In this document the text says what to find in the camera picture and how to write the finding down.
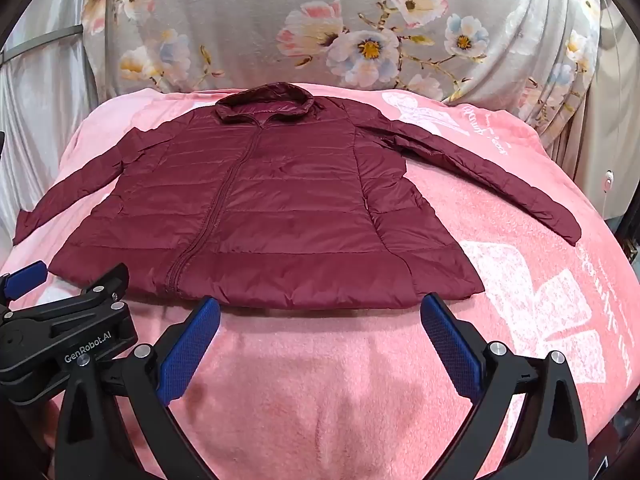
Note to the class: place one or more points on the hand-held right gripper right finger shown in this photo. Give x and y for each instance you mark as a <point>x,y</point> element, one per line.
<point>450,350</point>

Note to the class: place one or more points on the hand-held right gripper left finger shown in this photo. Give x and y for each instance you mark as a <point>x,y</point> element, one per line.
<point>190,350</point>

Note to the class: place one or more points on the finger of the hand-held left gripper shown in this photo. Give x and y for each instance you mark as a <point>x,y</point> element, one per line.
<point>110,282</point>
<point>27,276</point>

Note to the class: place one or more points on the maroon puffer jacket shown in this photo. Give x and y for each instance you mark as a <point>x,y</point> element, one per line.
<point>300,200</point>

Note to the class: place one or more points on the pink blanket with white print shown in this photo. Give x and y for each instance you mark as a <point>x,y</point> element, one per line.
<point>310,385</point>

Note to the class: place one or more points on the dark furniture edge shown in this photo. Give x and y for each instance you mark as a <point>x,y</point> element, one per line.
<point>629,240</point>

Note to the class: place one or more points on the grey floral quilt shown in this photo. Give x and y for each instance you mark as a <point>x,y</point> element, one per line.
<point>240,20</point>

